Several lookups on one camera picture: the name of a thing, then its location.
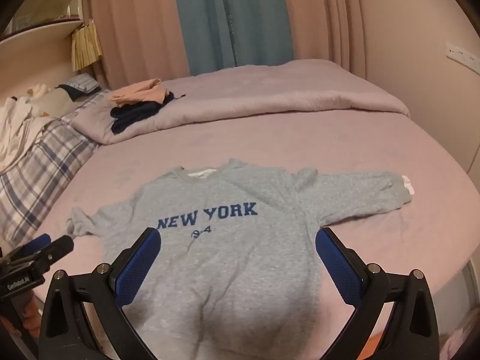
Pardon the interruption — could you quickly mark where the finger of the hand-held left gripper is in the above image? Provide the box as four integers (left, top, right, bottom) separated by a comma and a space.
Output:
25, 235, 75, 271
5, 233, 52, 262

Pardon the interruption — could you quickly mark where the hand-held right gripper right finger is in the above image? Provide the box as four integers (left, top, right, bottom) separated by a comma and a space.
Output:
314, 227, 440, 360

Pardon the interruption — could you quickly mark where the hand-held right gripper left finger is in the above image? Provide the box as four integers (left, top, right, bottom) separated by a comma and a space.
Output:
38, 227, 163, 360

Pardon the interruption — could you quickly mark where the grey sweatshirt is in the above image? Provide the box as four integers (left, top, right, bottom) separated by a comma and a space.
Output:
67, 157, 415, 360

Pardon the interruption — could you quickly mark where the pile of white clothes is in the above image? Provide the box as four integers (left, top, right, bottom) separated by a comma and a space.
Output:
0, 82, 57, 175

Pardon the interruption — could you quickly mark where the person's left hand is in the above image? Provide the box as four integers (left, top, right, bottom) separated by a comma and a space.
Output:
9, 295, 43, 346

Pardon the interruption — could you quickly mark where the plaid bed cover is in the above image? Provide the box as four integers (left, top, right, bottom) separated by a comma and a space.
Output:
0, 90, 109, 248

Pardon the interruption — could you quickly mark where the pink bed sheet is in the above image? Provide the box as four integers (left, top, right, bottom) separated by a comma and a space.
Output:
0, 114, 480, 360

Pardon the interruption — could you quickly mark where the beige pillow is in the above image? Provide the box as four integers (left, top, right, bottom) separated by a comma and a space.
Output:
32, 88, 76, 117

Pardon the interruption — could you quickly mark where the dark navy folded garment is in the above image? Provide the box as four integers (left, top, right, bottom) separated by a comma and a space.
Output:
110, 91, 186, 134

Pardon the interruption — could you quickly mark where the dark cloth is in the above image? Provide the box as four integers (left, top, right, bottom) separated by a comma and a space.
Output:
54, 83, 81, 102

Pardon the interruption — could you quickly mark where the striped pillow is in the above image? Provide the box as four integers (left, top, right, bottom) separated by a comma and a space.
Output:
64, 74, 101, 94

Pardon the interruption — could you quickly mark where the peach folded garment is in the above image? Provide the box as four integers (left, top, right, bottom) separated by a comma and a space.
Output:
109, 79, 167, 107

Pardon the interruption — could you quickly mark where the pink duvet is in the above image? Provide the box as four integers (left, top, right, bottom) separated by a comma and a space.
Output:
71, 59, 411, 145

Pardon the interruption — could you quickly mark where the yellow pleated cloth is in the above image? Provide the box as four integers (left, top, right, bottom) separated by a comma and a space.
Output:
71, 19, 103, 72

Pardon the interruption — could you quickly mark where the pink curtain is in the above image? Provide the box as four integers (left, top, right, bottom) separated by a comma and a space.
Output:
88, 0, 192, 91
279, 0, 366, 81

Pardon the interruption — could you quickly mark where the teal curtain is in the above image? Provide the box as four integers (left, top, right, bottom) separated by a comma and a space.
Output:
170, 0, 294, 77

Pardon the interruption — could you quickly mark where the white wall shelf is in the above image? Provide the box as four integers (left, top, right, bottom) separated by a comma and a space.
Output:
0, 0, 85, 47

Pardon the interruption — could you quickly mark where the white wall socket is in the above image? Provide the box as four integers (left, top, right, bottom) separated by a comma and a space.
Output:
445, 41, 480, 69

